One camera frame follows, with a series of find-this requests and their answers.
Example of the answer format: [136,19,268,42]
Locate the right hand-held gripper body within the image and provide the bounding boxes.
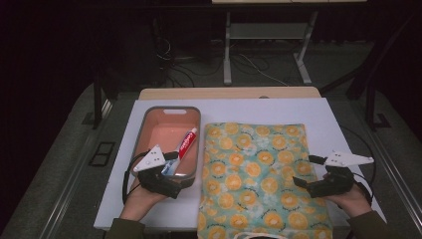
[310,150,375,198]

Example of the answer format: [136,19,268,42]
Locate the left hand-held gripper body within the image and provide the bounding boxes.
[133,144,167,197]

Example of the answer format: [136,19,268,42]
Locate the toothpaste tube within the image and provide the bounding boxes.
[161,127,199,177]

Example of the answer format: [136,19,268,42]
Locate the pink basket with grey rim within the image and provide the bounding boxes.
[129,106,202,190]

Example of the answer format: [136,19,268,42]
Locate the orange print fabric bag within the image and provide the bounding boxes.
[197,122,333,239]

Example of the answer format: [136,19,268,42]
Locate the person's right hand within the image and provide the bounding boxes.
[322,183,372,217]

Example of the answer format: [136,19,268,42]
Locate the person's left hand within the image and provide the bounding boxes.
[119,178,167,222]

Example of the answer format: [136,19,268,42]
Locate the white board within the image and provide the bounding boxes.
[94,98,387,231]

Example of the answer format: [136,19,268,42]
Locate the black stand leg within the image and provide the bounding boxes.
[93,66,115,130]

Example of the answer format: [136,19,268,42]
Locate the wooden table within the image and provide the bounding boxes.
[138,87,322,101]

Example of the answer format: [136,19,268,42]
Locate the black angled stand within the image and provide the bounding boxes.
[319,13,392,132]

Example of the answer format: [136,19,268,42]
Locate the grey metal stand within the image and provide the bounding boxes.
[222,11,319,87]

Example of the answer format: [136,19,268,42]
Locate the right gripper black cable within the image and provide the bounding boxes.
[340,124,378,207]

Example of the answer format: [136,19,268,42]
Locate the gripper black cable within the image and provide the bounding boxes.
[340,124,378,207]
[121,150,151,204]

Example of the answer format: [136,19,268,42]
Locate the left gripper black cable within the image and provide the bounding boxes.
[121,150,151,204]

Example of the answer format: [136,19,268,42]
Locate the black floor socket frame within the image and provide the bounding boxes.
[88,141,116,167]

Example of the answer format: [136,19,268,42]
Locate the aluminium floor rail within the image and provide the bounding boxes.
[364,125,422,227]
[39,99,113,239]

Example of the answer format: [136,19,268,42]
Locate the black floor cables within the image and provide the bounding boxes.
[154,36,224,88]

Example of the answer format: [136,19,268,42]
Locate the white floor cable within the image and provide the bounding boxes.
[238,53,290,87]

